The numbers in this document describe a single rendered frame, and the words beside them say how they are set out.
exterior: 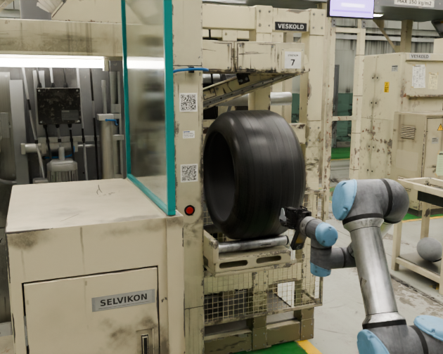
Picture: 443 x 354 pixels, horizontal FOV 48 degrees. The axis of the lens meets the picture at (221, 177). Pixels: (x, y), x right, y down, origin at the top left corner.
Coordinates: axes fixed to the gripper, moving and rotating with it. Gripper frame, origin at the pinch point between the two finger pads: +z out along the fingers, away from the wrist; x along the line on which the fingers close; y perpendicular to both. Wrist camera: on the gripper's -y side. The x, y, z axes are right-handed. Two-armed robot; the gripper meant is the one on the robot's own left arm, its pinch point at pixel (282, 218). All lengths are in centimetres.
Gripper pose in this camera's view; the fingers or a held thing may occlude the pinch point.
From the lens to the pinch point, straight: 206.3
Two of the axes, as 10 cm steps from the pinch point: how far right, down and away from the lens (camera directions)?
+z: -3.5, -1.6, 9.2
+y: 0.0, -9.9, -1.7
